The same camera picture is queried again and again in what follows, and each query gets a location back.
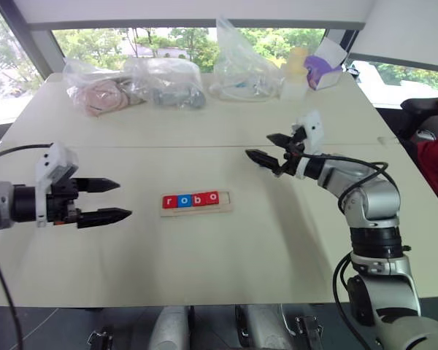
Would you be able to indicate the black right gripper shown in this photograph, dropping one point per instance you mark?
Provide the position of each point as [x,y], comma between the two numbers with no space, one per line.
[292,160]

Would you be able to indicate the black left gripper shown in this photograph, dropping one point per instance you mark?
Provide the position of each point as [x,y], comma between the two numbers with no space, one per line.
[62,204]

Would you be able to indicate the red letter tile o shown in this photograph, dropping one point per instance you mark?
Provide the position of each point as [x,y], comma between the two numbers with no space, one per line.
[211,197]

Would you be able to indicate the red letter tile b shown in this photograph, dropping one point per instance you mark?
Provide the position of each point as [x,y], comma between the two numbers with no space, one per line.
[199,199]

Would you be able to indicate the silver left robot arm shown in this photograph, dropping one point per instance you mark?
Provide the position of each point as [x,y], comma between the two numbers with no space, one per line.
[0,204]

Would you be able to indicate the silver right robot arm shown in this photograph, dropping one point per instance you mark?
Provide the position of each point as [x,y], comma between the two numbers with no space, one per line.
[376,204]

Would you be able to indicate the red letter tile r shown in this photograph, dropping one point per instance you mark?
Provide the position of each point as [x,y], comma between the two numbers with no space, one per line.
[170,202]

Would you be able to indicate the wooden letter tile tray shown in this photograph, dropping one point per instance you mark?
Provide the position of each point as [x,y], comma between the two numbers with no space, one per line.
[224,206]

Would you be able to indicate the blue letter tile o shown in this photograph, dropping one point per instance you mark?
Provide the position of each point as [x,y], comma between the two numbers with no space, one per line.
[184,200]

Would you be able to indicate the silver left robot leg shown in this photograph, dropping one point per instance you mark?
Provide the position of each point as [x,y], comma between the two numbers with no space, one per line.
[168,328]

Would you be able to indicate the silver robot leg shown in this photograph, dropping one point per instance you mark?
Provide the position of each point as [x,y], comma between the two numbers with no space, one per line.
[263,328]
[168,328]

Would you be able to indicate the silver right robot leg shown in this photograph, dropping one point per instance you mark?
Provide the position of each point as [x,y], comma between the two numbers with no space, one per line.
[263,328]

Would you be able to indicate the yellow-capped plastic bottle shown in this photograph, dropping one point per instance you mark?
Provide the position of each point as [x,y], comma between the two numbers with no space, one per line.
[293,80]

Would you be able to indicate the purple tissue box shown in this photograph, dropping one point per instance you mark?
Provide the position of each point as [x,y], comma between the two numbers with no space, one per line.
[323,71]

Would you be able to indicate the plastic bag of pink items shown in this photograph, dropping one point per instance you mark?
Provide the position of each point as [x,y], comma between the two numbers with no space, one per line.
[98,96]

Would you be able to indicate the plastic bag of grey items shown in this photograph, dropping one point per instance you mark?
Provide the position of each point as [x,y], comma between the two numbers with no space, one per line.
[171,87]

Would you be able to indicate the black metal table clamp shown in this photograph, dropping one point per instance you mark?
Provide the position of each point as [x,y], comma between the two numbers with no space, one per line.
[100,339]
[308,331]

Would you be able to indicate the black office chair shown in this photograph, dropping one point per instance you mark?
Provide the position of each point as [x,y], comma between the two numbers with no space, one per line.
[418,116]

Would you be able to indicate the bystander red shirt torso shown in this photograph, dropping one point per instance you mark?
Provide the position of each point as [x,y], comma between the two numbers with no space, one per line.
[436,171]

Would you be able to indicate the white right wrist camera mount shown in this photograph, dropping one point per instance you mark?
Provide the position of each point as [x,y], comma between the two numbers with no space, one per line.
[312,129]

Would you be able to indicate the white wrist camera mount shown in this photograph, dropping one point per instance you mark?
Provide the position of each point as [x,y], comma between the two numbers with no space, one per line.
[312,129]
[53,160]

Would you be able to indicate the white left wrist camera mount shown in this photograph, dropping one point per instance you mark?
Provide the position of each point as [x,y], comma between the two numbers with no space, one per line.
[53,160]

